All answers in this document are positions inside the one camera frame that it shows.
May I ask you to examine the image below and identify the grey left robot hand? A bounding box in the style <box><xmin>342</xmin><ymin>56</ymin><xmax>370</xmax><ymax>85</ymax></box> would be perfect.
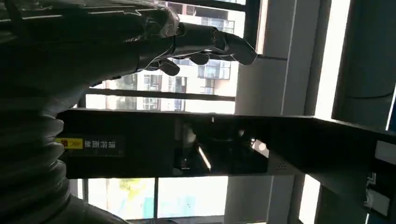
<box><xmin>0</xmin><ymin>0</ymin><xmax>258</xmax><ymax>119</ymax></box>

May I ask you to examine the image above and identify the yellow label on column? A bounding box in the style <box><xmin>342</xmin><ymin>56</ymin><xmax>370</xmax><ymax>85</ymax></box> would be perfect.
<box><xmin>56</xmin><ymin>137</ymin><xmax>117</xmax><ymax>151</ymax></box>

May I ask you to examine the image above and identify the black scanner column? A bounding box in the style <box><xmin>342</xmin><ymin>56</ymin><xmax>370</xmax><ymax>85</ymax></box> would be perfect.
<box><xmin>57</xmin><ymin>109</ymin><xmax>396</xmax><ymax>224</ymax></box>

